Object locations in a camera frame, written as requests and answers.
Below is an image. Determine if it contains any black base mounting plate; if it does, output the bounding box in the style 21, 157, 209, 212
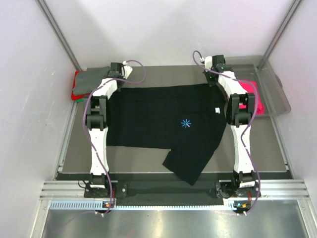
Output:
84, 172, 262, 206

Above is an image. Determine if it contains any aluminium rail frame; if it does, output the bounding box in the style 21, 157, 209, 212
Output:
28, 179, 317, 238

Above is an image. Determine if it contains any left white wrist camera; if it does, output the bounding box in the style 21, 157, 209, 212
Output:
122, 61, 133, 79

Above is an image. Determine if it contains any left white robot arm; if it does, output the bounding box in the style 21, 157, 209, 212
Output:
83, 62, 132, 197

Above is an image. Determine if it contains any clear plastic bin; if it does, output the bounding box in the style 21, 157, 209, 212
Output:
224, 56, 291, 117

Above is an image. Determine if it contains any slotted cable duct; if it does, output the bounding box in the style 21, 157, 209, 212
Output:
50, 200, 247, 211

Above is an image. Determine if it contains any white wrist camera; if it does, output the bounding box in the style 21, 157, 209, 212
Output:
122, 61, 133, 79
200, 56, 213, 70

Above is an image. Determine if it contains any pink t shirt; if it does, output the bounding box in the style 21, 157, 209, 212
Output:
239, 81, 265, 116

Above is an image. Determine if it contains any left aluminium frame post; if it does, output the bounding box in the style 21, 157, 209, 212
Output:
35, 0, 82, 70

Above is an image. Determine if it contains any folded grey t shirt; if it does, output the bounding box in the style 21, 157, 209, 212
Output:
73, 66, 110, 95

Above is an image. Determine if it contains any black t shirt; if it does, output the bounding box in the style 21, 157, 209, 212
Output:
106, 84, 226, 185

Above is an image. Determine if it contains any purple cable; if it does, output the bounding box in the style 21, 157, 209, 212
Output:
192, 50, 262, 216
83, 59, 146, 214

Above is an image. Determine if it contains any right aluminium frame post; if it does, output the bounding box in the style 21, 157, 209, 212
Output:
257, 0, 303, 71

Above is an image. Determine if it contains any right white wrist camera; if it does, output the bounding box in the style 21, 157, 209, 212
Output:
200, 56, 213, 70

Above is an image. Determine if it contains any folded red t shirt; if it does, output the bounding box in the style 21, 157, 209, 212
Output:
71, 70, 89, 101

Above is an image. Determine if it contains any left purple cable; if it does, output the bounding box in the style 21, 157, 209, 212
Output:
83, 59, 146, 214

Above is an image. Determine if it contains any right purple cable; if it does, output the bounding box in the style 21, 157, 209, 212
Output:
192, 50, 262, 216

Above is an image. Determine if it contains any aluminium frame post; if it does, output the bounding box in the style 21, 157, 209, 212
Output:
257, 0, 303, 71
35, 0, 82, 70

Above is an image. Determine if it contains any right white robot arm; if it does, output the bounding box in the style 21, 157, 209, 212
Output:
200, 55, 259, 198

